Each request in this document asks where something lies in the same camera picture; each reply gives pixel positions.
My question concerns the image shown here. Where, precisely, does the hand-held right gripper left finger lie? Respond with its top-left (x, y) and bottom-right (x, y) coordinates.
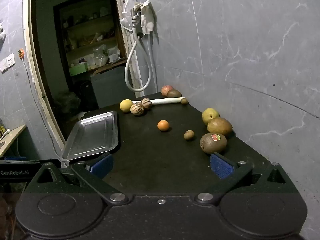
top-left (26, 152), bottom-right (129, 205)

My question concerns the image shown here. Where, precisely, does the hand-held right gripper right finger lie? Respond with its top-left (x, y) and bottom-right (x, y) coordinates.
top-left (194, 152), bottom-right (299, 204)

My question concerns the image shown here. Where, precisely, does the large kiwi with red sticker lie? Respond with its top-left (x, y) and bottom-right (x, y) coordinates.
top-left (199, 133), bottom-right (227, 155)

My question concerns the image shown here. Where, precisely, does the metal tray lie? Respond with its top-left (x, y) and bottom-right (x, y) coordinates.
top-left (62, 111), bottom-right (119, 161)

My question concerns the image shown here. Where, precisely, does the yellow green pear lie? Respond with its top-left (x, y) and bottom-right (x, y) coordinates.
top-left (202, 108), bottom-right (220, 125)

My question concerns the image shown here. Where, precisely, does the orange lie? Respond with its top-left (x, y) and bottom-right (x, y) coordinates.
top-left (157, 120), bottom-right (170, 132)

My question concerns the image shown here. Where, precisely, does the wooden side table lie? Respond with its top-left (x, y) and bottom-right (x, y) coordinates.
top-left (0, 124), bottom-right (27, 156)

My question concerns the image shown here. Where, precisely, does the round yellow lemon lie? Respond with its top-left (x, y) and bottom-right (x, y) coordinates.
top-left (120, 99), bottom-right (134, 112)

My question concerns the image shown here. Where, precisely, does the dark grey cabinet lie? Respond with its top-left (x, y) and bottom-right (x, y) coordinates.
top-left (90, 64), bottom-right (137, 109)

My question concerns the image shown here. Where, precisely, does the white leek stalk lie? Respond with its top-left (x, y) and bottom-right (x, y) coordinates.
top-left (132, 97), bottom-right (186, 105)

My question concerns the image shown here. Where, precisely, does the red apple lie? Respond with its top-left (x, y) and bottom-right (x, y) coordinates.
top-left (161, 85), bottom-right (174, 97)

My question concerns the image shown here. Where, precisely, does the green box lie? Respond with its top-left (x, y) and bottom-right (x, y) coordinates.
top-left (69, 63), bottom-right (88, 77)

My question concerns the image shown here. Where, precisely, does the cluttered wooden shelf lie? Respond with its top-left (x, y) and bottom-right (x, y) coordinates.
top-left (54, 0), bottom-right (127, 90)

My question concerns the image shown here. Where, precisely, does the clear plastic bag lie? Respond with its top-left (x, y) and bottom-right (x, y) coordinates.
top-left (119, 0), bottom-right (137, 32)

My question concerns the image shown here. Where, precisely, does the metal faucet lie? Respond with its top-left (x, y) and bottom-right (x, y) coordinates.
top-left (130, 5), bottom-right (142, 30)

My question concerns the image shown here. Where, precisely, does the white rag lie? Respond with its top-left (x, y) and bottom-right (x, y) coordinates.
top-left (139, 0), bottom-right (157, 35)

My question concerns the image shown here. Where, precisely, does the thin grey cable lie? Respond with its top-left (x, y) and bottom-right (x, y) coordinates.
top-left (21, 56), bottom-right (64, 155)

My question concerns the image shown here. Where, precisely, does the white door frame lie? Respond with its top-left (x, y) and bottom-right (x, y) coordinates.
top-left (23, 0), bottom-right (140, 160)

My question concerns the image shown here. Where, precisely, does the white wall socket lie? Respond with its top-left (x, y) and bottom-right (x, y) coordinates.
top-left (0, 53), bottom-right (15, 73)

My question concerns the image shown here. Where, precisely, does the white hose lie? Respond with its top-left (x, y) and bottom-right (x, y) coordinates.
top-left (124, 26), bottom-right (158, 92)

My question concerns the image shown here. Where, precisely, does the white wall object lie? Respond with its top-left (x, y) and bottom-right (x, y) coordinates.
top-left (0, 21), bottom-right (7, 47)

